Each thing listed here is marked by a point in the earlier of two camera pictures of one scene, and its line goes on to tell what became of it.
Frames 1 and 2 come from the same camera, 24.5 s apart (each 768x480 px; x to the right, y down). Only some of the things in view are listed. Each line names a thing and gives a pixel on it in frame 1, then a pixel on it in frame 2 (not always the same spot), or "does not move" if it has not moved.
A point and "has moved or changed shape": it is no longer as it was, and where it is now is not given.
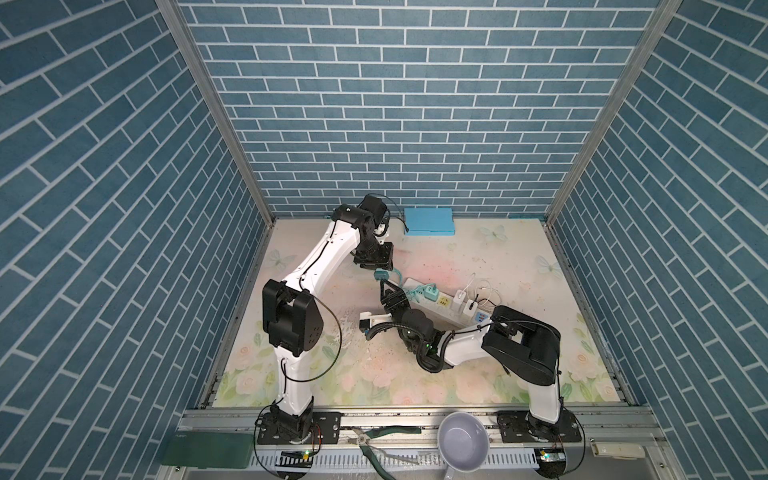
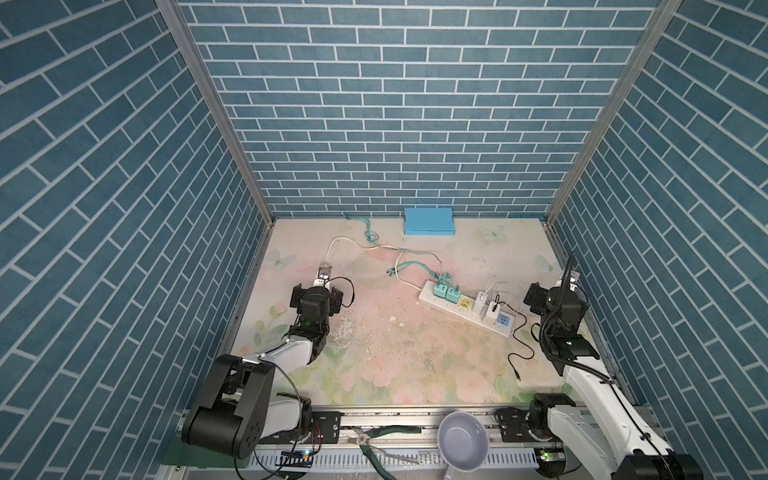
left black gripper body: [374, 255] → [332, 304]
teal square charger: [381, 274] → [440, 289]
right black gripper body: [403, 326] → [538, 306]
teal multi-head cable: [431, 292] → [453, 290]
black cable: [470, 307] has moved or changed shape
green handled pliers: [362, 437] does not move
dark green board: [208, 450] does not move
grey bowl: [463, 443] does not move
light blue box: [429, 221] does not move
